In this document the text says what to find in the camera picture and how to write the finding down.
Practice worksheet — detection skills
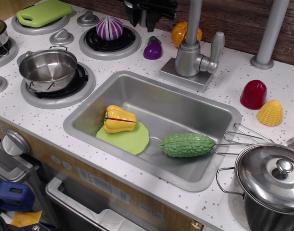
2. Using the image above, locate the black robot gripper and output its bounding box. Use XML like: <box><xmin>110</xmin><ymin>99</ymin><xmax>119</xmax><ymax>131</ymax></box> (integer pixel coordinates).
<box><xmin>122</xmin><ymin>0</ymin><xmax>178</xmax><ymax>32</ymax></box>

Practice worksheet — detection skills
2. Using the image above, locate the silver toy faucet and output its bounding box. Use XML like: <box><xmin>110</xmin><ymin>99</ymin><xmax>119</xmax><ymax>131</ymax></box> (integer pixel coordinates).
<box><xmin>160</xmin><ymin>0</ymin><xmax>225</xmax><ymax>92</ymax></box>

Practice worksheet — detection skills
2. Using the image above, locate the black stove burner back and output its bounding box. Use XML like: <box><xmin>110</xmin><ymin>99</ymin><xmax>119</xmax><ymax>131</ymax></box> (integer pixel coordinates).
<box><xmin>79</xmin><ymin>26</ymin><xmax>141</xmax><ymax>61</ymax></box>

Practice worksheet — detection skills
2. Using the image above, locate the black stove burner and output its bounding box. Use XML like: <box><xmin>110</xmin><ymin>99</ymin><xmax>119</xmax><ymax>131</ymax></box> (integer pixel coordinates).
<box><xmin>79</xmin><ymin>26</ymin><xmax>141</xmax><ymax>61</ymax></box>
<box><xmin>21</xmin><ymin>63</ymin><xmax>96</xmax><ymax>109</ymax></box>

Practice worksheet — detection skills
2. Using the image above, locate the purple toy eggplant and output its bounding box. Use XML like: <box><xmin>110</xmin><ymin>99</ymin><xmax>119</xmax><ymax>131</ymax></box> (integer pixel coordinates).
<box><xmin>143</xmin><ymin>36</ymin><xmax>162</xmax><ymax>60</ymax></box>

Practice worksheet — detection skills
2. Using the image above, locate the purple white toy onion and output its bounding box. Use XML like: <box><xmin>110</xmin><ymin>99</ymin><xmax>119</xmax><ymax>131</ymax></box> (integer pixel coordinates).
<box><xmin>96</xmin><ymin>16</ymin><xmax>123</xmax><ymax>41</ymax></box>

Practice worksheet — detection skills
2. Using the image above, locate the orange toy pumpkin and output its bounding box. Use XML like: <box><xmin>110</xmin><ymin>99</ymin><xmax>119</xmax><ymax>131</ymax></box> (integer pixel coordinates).
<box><xmin>171</xmin><ymin>21</ymin><xmax>188</xmax><ymax>48</ymax></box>

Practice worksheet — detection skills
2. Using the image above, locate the black stove burner front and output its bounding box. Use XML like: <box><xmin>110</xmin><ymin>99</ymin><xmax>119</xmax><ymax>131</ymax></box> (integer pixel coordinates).
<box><xmin>21</xmin><ymin>63</ymin><xmax>96</xmax><ymax>109</ymax></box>

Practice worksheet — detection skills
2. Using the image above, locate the silver sink basin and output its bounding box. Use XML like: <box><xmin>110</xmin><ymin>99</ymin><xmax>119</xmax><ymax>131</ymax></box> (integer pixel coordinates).
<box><xmin>64</xmin><ymin>71</ymin><xmax>241</xmax><ymax>192</ymax></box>

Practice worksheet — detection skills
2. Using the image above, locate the green toy cutting board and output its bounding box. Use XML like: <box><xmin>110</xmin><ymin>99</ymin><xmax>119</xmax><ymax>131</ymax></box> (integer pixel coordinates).
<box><xmin>16</xmin><ymin>0</ymin><xmax>73</xmax><ymax>28</ymax></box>

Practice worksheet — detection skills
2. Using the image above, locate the yellow toy bell pepper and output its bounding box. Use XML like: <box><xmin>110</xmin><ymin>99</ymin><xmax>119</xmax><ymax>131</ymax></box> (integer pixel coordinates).
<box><xmin>104</xmin><ymin>105</ymin><xmax>137</xmax><ymax>133</ymax></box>

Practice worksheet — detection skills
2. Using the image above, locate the open steel pot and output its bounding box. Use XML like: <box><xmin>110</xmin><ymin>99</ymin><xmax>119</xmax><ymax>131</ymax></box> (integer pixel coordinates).
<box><xmin>19</xmin><ymin>46</ymin><xmax>78</xmax><ymax>93</ymax></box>

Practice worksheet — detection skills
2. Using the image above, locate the light green toy plate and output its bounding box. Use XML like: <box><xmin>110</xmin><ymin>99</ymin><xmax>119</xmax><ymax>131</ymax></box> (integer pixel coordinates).
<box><xmin>96</xmin><ymin>122</ymin><xmax>149</xmax><ymax>155</ymax></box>

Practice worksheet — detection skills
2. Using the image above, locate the grey support pole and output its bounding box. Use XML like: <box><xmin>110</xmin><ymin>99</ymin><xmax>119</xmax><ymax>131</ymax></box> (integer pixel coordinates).
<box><xmin>251</xmin><ymin>0</ymin><xmax>290</xmax><ymax>70</ymax></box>

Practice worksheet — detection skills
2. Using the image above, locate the green toy bitter gourd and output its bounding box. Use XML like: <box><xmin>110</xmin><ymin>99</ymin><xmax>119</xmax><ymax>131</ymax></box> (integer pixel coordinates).
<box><xmin>158</xmin><ymin>133</ymin><xmax>216</xmax><ymax>158</ymax></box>

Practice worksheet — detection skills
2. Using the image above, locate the red toy pepper half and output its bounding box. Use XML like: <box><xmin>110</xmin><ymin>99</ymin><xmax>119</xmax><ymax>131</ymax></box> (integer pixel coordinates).
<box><xmin>240</xmin><ymin>80</ymin><xmax>267</xmax><ymax>110</ymax></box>

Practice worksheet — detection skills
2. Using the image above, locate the steel pot at left edge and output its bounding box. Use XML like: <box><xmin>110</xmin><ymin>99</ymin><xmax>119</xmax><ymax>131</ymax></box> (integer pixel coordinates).
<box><xmin>0</xmin><ymin>19</ymin><xmax>9</xmax><ymax>57</ymax></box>

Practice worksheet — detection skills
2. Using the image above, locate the yellow toy corn piece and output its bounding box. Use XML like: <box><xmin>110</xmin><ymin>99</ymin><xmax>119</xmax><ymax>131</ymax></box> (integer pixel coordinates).
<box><xmin>256</xmin><ymin>100</ymin><xmax>283</xmax><ymax>127</ymax></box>

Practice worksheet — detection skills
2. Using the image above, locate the silver oven knob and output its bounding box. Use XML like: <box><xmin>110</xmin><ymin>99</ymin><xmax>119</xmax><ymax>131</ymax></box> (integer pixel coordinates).
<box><xmin>0</xmin><ymin>129</ymin><xmax>31</xmax><ymax>156</ymax></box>

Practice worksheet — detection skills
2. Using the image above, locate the steel pot with lid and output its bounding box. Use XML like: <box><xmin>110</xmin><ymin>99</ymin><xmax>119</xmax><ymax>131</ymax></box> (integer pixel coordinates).
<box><xmin>222</xmin><ymin>143</ymin><xmax>294</xmax><ymax>231</ymax></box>

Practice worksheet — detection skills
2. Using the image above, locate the grey oven door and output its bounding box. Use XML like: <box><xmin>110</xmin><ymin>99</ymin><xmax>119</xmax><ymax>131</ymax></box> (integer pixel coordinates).
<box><xmin>45</xmin><ymin>177</ymin><xmax>159</xmax><ymax>231</ymax></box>

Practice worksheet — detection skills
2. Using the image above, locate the blue clamp tool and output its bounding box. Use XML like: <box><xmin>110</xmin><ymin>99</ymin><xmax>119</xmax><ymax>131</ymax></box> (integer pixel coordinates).
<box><xmin>0</xmin><ymin>181</ymin><xmax>36</xmax><ymax>212</ymax></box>

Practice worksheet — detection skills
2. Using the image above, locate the grey burner ring back left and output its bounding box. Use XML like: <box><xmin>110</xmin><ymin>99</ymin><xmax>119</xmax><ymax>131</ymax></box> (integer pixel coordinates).
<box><xmin>11</xmin><ymin>13</ymin><xmax>70</xmax><ymax>36</ymax></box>

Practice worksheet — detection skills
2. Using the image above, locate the wire handled steel strainer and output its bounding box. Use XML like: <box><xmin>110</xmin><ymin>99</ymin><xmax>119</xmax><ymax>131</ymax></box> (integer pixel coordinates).
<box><xmin>212</xmin><ymin>122</ymin><xmax>294</xmax><ymax>155</ymax></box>

